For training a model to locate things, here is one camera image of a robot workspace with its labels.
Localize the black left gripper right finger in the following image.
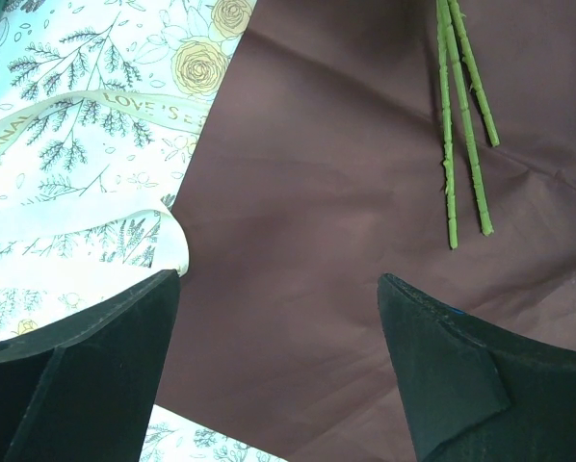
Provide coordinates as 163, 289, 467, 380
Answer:
378, 273, 576, 461

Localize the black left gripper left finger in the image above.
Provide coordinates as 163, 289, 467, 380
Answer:
0, 270, 180, 461

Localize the cream printed ribbon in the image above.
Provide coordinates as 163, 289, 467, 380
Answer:
0, 90, 210, 268

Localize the pink artificial flower bunch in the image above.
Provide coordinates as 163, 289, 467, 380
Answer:
435, 0, 500, 249

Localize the dark red wrapping paper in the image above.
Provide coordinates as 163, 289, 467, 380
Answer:
158, 1, 576, 461

